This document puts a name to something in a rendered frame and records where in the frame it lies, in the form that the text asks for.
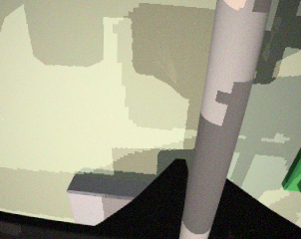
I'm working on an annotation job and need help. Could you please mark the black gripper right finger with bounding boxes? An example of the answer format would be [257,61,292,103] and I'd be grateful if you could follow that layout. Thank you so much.
[209,178,301,239]

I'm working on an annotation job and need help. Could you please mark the grey cylinder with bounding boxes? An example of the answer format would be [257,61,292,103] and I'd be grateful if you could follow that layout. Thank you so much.
[179,0,271,239]

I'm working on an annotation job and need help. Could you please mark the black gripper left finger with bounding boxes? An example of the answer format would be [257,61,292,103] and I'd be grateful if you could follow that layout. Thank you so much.
[0,159,187,239]

